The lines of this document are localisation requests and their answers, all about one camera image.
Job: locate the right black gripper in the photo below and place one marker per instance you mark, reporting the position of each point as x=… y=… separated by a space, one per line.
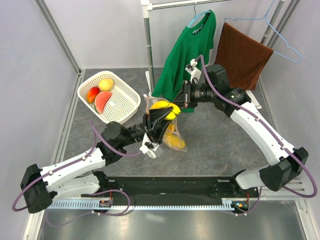
x=185 y=96

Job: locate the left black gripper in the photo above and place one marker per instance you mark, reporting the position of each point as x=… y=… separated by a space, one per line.
x=155 y=115

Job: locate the orange peach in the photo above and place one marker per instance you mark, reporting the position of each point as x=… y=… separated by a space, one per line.
x=171 y=128

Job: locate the yellow mango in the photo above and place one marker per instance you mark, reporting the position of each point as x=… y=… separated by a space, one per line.
x=174 y=142

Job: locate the clear zip top bag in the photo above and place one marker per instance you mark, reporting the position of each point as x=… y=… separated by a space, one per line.
x=156 y=102

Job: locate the watermelon slice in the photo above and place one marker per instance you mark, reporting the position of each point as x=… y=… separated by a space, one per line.
x=101 y=100

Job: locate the pale yellow pear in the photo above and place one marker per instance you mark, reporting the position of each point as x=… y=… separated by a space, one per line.
x=106 y=84

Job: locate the red mango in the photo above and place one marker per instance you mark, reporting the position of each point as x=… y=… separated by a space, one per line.
x=92 y=94

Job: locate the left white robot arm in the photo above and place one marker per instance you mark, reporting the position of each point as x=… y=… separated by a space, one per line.
x=40 y=187

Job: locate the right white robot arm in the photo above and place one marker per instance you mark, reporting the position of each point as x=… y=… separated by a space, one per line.
x=285 y=161

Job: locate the white perforated plastic basket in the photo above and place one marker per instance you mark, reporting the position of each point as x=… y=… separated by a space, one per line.
x=121 y=106

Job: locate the green t-shirt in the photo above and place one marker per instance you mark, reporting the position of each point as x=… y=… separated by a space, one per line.
x=191 y=43

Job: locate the brown towel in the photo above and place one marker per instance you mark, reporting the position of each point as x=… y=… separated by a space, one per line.
x=242 y=57

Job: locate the teal shirt hanger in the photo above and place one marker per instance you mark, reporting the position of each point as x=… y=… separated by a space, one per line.
x=196 y=16

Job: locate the white clothes rack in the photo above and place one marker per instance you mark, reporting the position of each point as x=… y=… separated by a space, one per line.
x=147 y=7

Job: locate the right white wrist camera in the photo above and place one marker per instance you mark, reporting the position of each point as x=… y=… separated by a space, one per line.
x=194 y=72

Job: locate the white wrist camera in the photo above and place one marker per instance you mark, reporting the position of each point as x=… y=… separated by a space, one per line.
x=153 y=150
x=194 y=72

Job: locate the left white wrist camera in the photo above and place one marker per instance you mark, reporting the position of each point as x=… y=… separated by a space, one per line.
x=153 y=150

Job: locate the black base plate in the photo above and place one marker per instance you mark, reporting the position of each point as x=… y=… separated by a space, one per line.
x=171 y=191

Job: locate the white slotted cable duct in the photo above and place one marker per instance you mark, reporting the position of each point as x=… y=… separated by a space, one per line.
x=99 y=205

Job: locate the light blue wire hanger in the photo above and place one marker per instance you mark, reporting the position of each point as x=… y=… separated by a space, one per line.
x=280 y=35

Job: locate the left aluminium frame post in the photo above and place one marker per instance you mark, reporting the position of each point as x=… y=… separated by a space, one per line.
x=46 y=13

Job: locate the aluminium frame post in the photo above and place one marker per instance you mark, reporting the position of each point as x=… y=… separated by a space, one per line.
x=46 y=13
x=293 y=4

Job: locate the right aluminium frame post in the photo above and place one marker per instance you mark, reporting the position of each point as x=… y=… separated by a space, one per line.
x=293 y=4

